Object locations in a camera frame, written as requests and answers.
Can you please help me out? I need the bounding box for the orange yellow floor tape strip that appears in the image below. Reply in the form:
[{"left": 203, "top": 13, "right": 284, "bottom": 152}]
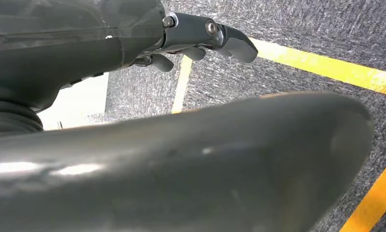
[{"left": 339, "top": 153, "right": 386, "bottom": 232}]

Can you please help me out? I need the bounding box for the white flat panel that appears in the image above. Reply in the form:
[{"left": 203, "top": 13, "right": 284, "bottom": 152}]
[{"left": 36, "top": 72, "right": 110, "bottom": 131}]

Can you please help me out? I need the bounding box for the pale yellow floor tape strip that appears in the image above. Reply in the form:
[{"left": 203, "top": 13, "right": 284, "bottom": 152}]
[{"left": 171, "top": 55, "right": 193, "bottom": 115}]

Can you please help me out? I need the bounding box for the ribbed grey left arm sleeve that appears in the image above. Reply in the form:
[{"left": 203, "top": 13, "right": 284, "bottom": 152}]
[{"left": 0, "top": 94, "right": 45, "bottom": 142}]

